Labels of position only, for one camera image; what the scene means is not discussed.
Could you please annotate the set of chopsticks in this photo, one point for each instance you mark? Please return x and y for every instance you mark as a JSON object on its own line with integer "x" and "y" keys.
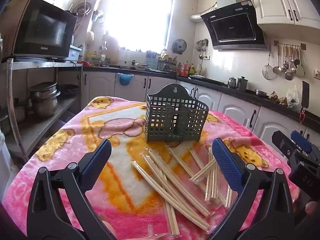
{"x": 175, "y": 180}

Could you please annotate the aluminium exhaust duct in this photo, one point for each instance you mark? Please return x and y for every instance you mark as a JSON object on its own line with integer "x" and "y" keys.
{"x": 197, "y": 17}

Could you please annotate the black induction cooktop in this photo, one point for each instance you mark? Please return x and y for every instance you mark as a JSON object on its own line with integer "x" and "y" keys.
{"x": 210, "y": 80}

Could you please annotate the small steel pot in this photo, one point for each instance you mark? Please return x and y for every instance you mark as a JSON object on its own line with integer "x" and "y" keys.
{"x": 42, "y": 90}

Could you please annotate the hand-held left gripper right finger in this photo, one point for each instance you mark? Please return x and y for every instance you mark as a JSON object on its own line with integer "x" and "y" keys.
{"x": 228, "y": 165}

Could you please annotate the black range hood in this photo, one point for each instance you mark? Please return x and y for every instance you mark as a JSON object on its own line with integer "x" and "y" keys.
{"x": 232, "y": 27}

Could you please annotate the wall-mounted plastic holder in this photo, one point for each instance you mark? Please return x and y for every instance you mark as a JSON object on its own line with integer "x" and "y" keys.
{"x": 97, "y": 17}

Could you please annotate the clear plastic bag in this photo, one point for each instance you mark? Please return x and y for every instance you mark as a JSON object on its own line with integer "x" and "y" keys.
{"x": 293, "y": 97}

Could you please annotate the white base cabinets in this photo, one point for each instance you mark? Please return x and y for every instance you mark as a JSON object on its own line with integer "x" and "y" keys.
{"x": 100, "y": 87}

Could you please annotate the person's right hand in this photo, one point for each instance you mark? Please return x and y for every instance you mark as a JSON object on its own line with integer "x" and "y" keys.
{"x": 313, "y": 208}

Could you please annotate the pile of ginger roots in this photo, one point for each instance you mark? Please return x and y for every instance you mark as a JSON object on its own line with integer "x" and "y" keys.
{"x": 277, "y": 98}

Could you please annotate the steel bowl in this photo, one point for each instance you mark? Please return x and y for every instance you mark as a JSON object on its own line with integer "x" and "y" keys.
{"x": 261, "y": 93}

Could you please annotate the black frying pan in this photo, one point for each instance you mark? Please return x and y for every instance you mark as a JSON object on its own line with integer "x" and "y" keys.
{"x": 67, "y": 88}

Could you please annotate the stainless steel shelf rack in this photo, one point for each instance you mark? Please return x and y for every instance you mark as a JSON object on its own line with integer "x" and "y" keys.
{"x": 37, "y": 65}

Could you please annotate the black microwave oven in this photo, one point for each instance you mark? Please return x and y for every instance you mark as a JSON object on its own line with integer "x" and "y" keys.
{"x": 45, "y": 30}

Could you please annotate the red bead charm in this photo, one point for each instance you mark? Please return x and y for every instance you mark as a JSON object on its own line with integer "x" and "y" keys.
{"x": 302, "y": 116}

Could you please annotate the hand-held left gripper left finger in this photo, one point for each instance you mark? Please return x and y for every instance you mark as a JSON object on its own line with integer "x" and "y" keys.
{"x": 96, "y": 162}

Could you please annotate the white hanging scoop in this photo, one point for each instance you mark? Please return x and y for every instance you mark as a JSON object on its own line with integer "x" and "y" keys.
{"x": 90, "y": 37}

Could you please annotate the red sauce bottle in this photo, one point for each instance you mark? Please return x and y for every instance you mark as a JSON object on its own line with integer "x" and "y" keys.
{"x": 185, "y": 71}

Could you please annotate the person's left hand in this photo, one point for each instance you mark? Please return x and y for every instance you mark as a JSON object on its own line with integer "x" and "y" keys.
{"x": 108, "y": 231}

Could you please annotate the bunch of hanging small utensils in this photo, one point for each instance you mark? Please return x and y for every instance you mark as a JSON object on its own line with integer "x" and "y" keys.
{"x": 203, "y": 46}

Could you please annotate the grey-green plastic utensil holder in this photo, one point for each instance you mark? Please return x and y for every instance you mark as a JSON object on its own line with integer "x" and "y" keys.
{"x": 175, "y": 120}

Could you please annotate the white wall socket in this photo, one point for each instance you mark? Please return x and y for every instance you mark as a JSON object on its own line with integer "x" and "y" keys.
{"x": 205, "y": 57}
{"x": 317, "y": 73}

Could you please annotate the pink printed blanket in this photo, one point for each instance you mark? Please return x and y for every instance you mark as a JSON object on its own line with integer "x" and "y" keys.
{"x": 75, "y": 142}

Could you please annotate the white wall cabinets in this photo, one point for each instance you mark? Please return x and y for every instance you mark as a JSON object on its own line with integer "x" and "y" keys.
{"x": 272, "y": 2}

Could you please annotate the large steel pot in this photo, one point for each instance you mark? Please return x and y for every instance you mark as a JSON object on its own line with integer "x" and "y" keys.
{"x": 45, "y": 107}

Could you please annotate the white bowl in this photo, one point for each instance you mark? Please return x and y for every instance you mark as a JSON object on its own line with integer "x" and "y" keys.
{"x": 141, "y": 67}

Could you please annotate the small steel coffee press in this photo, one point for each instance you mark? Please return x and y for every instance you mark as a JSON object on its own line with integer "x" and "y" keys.
{"x": 232, "y": 83}

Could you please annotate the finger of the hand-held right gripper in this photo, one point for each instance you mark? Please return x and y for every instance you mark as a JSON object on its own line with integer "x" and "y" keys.
{"x": 301, "y": 140}
{"x": 282, "y": 145}

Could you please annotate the black countertop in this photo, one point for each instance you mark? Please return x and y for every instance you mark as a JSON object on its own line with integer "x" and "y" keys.
{"x": 240, "y": 93}

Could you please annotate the small grey wall fan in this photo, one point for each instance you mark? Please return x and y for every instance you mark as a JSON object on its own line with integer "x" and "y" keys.
{"x": 179, "y": 46}

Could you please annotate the kitchen window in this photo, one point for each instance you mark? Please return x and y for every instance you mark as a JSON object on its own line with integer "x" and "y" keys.
{"x": 140, "y": 17}

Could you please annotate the yellow oil bottle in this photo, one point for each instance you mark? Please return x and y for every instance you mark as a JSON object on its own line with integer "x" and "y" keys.
{"x": 192, "y": 70}

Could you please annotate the row of hanging steel ladles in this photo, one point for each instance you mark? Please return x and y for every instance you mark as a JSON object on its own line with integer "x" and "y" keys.
{"x": 290, "y": 65}

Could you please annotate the black rectangular device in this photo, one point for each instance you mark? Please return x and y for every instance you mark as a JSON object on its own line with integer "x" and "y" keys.
{"x": 305, "y": 92}

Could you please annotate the blue hanging bin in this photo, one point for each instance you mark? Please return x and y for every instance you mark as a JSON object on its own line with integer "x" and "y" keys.
{"x": 125, "y": 80}

